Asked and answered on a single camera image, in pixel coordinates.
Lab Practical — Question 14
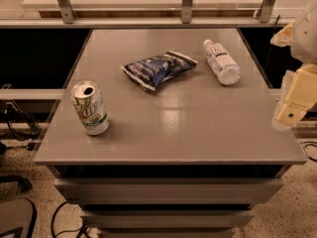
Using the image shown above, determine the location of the grey drawer cabinet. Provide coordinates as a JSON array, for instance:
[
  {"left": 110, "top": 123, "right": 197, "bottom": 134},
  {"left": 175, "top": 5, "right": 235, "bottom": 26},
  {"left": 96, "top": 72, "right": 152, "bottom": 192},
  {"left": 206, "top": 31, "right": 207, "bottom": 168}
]
[{"left": 35, "top": 29, "right": 306, "bottom": 238}]

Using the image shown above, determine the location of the black chair base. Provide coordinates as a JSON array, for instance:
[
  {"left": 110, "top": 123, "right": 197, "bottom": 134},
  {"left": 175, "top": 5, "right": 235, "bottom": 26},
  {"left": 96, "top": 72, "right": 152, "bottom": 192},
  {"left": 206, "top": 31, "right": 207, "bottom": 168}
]
[{"left": 0, "top": 175, "right": 38, "bottom": 238}]

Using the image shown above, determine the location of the black cable right floor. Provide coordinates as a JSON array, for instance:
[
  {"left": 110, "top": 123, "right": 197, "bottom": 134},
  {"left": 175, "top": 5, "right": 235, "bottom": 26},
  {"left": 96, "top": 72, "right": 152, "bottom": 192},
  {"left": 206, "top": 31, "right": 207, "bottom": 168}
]
[{"left": 299, "top": 140, "right": 317, "bottom": 163}]

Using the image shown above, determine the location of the left metal bracket post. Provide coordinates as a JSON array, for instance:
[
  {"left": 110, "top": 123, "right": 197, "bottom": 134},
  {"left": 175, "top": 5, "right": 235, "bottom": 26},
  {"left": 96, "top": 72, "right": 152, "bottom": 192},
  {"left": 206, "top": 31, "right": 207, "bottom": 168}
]
[{"left": 57, "top": 0, "right": 75, "bottom": 24}]

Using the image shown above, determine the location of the right metal bracket post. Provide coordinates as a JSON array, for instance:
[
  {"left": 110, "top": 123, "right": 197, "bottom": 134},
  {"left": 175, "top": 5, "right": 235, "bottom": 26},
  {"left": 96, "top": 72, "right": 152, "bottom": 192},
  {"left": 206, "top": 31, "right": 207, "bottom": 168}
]
[{"left": 257, "top": 0, "right": 276, "bottom": 23}]

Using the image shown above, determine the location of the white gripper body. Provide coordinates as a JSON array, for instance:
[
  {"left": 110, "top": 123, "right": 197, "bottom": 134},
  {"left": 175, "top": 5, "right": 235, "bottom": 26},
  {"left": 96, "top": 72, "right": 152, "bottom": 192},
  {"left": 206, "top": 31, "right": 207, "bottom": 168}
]
[{"left": 291, "top": 2, "right": 317, "bottom": 63}]

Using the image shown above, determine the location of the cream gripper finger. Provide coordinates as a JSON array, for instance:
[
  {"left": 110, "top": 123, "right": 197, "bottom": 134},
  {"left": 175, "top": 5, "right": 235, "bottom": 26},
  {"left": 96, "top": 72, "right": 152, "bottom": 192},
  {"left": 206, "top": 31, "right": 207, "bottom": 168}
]
[
  {"left": 270, "top": 22, "right": 294, "bottom": 48},
  {"left": 271, "top": 63, "right": 317, "bottom": 131}
]

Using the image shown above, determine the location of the metal bracket post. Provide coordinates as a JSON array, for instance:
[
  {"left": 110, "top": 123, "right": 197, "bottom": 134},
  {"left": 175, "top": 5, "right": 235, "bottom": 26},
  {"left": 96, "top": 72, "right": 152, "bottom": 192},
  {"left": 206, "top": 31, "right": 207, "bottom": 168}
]
[
  {"left": 57, "top": 0, "right": 75, "bottom": 24},
  {"left": 181, "top": 0, "right": 193, "bottom": 24},
  {"left": 257, "top": 0, "right": 276, "bottom": 23}
]

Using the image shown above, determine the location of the black floor cable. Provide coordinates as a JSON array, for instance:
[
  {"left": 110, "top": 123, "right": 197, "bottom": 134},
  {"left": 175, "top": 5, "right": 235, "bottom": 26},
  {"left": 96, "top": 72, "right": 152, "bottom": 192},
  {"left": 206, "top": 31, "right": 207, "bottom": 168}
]
[{"left": 50, "top": 200, "right": 92, "bottom": 238}]

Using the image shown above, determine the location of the blue chip bag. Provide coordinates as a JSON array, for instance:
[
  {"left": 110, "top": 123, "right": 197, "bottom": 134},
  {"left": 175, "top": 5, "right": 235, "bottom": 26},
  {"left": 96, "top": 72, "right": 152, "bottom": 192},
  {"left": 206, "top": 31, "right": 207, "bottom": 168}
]
[{"left": 121, "top": 51, "right": 197, "bottom": 91}]

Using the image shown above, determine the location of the middle metal bracket post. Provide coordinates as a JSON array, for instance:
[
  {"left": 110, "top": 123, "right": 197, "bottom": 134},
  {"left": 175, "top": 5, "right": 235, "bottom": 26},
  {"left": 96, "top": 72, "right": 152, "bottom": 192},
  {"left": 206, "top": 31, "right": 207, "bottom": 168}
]
[{"left": 181, "top": 0, "right": 193, "bottom": 24}]

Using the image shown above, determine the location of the clear plastic water bottle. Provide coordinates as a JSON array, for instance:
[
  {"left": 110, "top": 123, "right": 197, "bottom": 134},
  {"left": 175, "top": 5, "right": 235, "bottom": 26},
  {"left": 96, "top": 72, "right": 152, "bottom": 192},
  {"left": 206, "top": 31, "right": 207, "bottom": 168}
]
[{"left": 203, "top": 40, "right": 241, "bottom": 86}]

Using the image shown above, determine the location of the black cable bundle left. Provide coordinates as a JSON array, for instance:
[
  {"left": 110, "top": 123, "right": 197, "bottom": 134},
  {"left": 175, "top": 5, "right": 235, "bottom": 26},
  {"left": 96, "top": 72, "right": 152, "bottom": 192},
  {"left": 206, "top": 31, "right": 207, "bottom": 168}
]
[{"left": 0, "top": 99, "right": 43, "bottom": 151}]

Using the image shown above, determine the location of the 7up soda can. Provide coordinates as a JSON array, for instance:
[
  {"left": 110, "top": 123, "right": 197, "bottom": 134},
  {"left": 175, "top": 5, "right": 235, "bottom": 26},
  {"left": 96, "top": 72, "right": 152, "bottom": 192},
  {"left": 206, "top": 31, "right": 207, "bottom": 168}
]
[{"left": 70, "top": 80, "right": 109, "bottom": 136}]

